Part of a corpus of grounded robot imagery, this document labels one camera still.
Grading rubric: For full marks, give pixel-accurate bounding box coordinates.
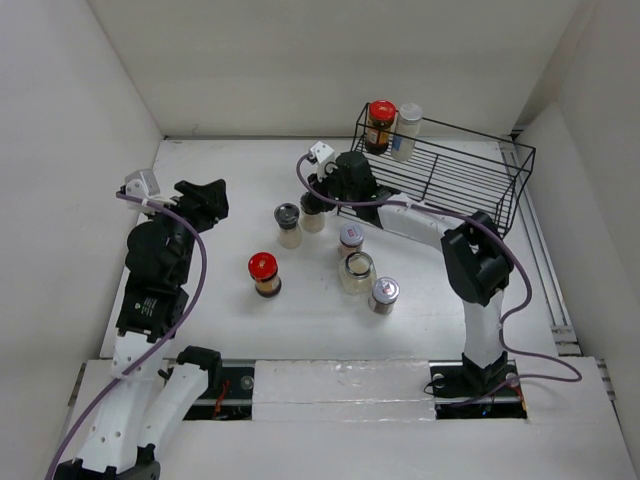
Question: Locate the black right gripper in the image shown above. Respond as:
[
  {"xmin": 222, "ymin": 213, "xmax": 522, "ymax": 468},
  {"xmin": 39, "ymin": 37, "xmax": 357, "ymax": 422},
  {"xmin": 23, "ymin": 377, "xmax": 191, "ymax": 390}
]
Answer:
[{"xmin": 307, "ymin": 162, "xmax": 358, "ymax": 212}]

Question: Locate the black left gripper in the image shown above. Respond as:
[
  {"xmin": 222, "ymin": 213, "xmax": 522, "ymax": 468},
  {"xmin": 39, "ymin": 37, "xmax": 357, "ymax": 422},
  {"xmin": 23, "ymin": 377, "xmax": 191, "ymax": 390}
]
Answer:
[{"xmin": 146, "ymin": 178, "xmax": 227, "ymax": 283}]

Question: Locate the black knob lid grinder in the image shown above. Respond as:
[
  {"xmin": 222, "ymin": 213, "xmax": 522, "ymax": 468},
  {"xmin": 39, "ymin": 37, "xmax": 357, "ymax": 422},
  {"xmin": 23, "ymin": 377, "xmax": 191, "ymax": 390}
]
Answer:
[{"xmin": 300, "ymin": 192, "xmax": 325, "ymax": 233}]

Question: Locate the red lid sauce jar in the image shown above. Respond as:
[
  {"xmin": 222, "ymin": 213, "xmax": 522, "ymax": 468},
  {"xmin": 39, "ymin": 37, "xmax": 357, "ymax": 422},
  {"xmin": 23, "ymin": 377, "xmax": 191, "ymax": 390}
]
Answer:
[
  {"xmin": 248, "ymin": 252, "xmax": 282, "ymax": 298},
  {"xmin": 365, "ymin": 100, "xmax": 396, "ymax": 155}
]

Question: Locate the silver lid white bottle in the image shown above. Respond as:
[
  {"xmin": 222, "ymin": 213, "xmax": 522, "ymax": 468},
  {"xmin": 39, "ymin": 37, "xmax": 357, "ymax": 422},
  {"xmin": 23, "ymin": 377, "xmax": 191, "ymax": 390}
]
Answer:
[{"xmin": 391, "ymin": 103, "xmax": 423, "ymax": 162}]

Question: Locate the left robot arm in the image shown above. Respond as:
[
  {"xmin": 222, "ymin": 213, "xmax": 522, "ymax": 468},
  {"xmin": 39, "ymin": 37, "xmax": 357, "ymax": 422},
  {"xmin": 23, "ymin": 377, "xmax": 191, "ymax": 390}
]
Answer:
[{"xmin": 46, "ymin": 179, "xmax": 229, "ymax": 479}]

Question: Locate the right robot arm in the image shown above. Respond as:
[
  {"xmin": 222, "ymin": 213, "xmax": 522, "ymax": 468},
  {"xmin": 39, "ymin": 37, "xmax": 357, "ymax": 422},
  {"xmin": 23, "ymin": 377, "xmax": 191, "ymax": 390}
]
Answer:
[{"xmin": 300, "ymin": 142, "xmax": 515, "ymax": 402}]

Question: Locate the labelled lid pink jar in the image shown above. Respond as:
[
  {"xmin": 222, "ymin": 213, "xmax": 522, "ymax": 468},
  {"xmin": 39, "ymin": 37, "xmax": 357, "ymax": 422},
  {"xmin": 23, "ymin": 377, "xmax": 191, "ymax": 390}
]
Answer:
[{"xmin": 338, "ymin": 223, "xmax": 364, "ymax": 258}]

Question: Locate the flat black lid grinder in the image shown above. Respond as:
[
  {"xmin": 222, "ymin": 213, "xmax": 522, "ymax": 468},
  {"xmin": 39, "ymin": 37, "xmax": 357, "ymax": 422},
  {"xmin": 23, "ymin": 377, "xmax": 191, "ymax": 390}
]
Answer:
[{"xmin": 274, "ymin": 203, "xmax": 302, "ymax": 249}]

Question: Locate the open clear glass jar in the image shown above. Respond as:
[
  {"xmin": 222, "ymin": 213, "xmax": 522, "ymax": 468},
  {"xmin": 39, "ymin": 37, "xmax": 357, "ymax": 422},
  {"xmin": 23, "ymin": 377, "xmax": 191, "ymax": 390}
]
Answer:
[{"xmin": 338, "ymin": 252, "xmax": 377, "ymax": 295}]

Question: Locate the labelled lid brown jar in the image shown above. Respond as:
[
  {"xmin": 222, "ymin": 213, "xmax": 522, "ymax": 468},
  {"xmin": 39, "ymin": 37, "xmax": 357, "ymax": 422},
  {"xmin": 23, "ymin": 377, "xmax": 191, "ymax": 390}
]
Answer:
[{"xmin": 368, "ymin": 277, "xmax": 400, "ymax": 315}]

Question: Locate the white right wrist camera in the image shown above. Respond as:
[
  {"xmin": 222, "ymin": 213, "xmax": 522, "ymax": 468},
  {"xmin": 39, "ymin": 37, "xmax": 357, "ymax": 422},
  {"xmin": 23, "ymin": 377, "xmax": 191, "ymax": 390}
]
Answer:
[{"xmin": 308, "ymin": 141, "xmax": 337, "ymax": 182}]

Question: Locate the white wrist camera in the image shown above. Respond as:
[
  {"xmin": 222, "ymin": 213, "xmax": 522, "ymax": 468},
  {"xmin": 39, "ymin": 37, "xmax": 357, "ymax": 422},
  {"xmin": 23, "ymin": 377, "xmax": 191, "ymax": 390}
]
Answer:
[
  {"xmin": 117, "ymin": 169, "xmax": 161, "ymax": 210},
  {"xmin": 308, "ymin": 141, "xmax": 337, "ymax": 182}
]

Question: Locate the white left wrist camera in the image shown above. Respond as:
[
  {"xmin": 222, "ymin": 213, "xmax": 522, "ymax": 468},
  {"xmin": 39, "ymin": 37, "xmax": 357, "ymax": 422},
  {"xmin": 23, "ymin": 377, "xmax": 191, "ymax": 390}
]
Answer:
[{"xmin": 117, "ymin": 169, "xmax": 161, "ymax": 210}]

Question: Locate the black wire rack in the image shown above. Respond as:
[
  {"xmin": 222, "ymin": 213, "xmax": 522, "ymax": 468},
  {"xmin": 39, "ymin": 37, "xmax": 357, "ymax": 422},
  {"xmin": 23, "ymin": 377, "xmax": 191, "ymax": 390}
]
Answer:
[{"xmin": 351, "ymin": 103, "xmax": 536, "ymax": 237}]

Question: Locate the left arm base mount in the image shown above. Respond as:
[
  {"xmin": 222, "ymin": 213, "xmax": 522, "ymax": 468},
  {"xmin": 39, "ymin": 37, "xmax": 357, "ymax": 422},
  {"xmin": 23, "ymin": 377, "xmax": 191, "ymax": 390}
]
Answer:
[{"xmin": 184, "ymin": 362, "xmax": 255, "ymax": 421}]

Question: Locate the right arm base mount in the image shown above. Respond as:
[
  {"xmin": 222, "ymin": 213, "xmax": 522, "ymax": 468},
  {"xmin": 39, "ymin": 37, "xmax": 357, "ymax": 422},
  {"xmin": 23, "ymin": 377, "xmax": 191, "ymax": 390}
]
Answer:
[{"xmin": 423, "ymin": 362, "xmax": 528, "ymax": 420}]

